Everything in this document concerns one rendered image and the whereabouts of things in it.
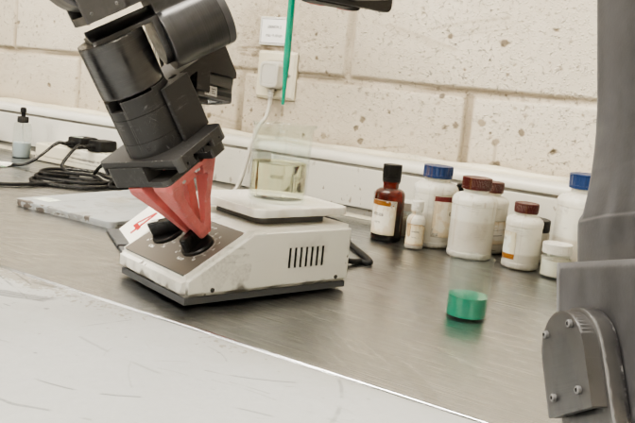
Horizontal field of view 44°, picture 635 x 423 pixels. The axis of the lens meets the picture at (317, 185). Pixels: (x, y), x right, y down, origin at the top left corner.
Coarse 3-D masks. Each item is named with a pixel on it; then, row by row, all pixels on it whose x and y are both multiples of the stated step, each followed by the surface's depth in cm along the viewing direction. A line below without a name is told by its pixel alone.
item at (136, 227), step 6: (150, 210) 100; (138, 216) 100; (144, 216) 99; (150, 216) 97; (156, 216) 96; (162, 216) 94; (132, 222) 99; (138, 222) 98; (144, 222) 97; (126, 228) 99; (132, 228) 97; (138, 228) 96; (144, 228) 94; (132, 234) 95; (138, 234) 94
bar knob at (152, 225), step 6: (150, 222) 78; (156, 222) 78; (162, 222) 77; (168, 222) 77; (150, 228) 78; (156, 228) 78; (162, 228) 78; (168, 228) 78; (174, 228) 77; (156, 234) 78; (162, 234) 78; (168, 234) 78; (174, 234) 77; (156, 240) 77; (162, 240) 77; (168, 240) 77
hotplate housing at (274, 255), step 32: (224, 224) 77; (256, 224) 77; (288, 224) 78; (320, 224) 80; (128, 256) 78; (224, 256) 72; (256, 256) 74; (288, 256) 77; (320, 256) 79; (160, 288) 73; (192, 288) 70; (224, 288) 72; (256, 288) 75; (288, 288) 78; (320, 288) 81
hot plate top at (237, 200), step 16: (224, 192) 84; (240, 192) 85; (224, 208) 79; (240, 208) 76; (256, 208) 75; (272, 208) 76; (288, 208) 77; (304, 208) 78; (320, 208) 79; (336, 208) 81
